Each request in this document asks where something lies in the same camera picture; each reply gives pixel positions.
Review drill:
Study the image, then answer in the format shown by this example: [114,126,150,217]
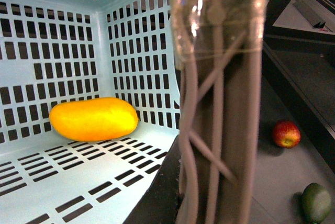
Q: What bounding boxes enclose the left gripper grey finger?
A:
[126,0,266,223]

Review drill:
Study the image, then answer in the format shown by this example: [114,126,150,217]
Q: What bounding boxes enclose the yellow mango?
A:
[49,97,139,142]

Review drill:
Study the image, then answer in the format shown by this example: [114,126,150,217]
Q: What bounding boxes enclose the light blue plastic basket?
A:
[1,0,180,223]

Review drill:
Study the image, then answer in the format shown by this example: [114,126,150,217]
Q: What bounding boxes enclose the red yellow apple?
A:
[272,120,301,149]

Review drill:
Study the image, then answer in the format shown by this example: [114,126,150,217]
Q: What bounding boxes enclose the green avocado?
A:
[301,183,331,223]

